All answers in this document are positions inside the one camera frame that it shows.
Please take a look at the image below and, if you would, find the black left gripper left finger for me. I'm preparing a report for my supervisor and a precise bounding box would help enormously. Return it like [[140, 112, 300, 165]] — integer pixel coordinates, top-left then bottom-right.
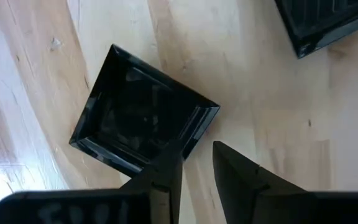
[[119, 142, 185, 224]]

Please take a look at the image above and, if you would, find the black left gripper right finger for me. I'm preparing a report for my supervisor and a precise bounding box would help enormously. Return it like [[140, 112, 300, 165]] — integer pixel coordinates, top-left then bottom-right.
[[213, 141, 316, 224]]

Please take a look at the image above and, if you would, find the large dark bowl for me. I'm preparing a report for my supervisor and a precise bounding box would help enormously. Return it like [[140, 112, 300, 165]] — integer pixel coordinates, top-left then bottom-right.
[[274, 0, 358, 59]]

